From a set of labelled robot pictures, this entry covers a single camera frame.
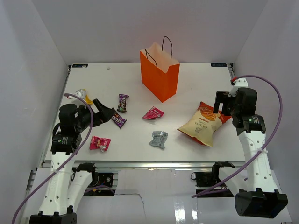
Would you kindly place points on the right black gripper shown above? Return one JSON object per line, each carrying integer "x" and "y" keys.
{"x": 222, "y": 97}

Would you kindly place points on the yellow snack packet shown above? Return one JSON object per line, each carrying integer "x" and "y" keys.
{"x": 86, "y": 98}

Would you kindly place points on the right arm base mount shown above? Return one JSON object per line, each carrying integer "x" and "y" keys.
{"x": 204, "y": 179}

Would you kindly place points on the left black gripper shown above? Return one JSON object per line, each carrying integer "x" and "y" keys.
{"x": 104, "y": 114}

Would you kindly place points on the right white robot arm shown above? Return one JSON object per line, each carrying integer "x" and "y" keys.
{"x": 257, "y": 195}

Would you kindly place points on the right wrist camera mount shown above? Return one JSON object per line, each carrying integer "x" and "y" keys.
{"x": 236, "y": 84}

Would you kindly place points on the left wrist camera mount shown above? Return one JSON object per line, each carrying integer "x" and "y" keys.
{"x": 81, "y": 94}

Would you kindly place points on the red candy packet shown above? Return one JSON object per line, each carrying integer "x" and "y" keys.
{"x": 153, "y": 113}

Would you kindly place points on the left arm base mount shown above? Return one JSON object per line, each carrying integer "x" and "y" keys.
{"x": 100, "y": 178}

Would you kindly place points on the silver foil snack packet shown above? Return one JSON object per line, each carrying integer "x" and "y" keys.
{"x": 159, "y": 139}

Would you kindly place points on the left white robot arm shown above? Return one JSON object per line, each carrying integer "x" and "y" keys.
{"x": 66, "y": 185}

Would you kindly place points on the cassava chips bag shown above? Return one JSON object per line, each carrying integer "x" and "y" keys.
{"x": 203, "y": 124}

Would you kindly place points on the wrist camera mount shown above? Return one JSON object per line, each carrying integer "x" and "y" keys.
{"x": 81, "y": 94}
{"x": 236, "y": 84}

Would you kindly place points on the aluminium table frame rail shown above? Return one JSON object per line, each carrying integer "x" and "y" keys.
{"x": 152, "y": 165}

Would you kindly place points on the pink candy packet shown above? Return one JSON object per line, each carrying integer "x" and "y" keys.
{"x": 101, "y": 144}

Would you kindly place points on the orange paper bag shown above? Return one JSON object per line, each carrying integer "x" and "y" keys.
{"x": 159, "y": 71}

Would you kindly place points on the purple brown M&M's packet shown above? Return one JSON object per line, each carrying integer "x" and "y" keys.
{"x": 122, "y": 103}

